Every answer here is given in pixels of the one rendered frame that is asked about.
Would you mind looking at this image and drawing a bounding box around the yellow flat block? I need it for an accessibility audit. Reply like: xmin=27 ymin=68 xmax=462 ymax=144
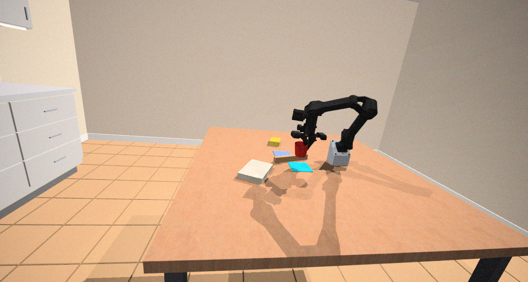
xmin=269 ymin=137 xmax=280 ymax=146

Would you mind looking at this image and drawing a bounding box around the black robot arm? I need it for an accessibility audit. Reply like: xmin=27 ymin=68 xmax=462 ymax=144
xmin=292 ymin=95 xmax=377 ymax=152

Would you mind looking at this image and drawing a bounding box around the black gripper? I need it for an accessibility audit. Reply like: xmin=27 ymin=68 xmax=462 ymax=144
xmin=291 ymin=123 xmax=327 ymax=150

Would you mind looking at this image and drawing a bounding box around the red cup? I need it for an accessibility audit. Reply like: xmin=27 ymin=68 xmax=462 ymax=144
xmin=295 ymin=141 xmax=309 ymax=158

